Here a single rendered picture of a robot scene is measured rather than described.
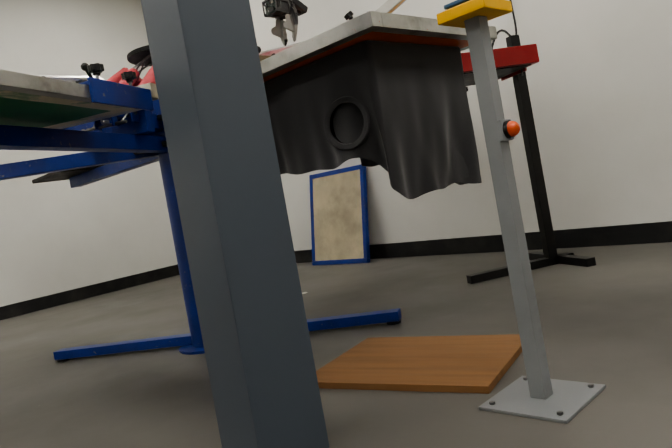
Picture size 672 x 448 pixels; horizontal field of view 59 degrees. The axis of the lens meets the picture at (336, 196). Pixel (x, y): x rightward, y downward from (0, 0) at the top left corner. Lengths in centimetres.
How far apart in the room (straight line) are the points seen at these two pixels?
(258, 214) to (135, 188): 500
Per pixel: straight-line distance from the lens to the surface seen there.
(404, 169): 162
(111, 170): 333
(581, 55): 369
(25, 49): 623
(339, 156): 167
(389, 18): 154
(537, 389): 156
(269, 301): 134
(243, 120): 135
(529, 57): 308
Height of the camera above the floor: 58
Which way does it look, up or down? 1 degrees down
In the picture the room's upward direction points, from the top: 10 degrees counter-clockwise
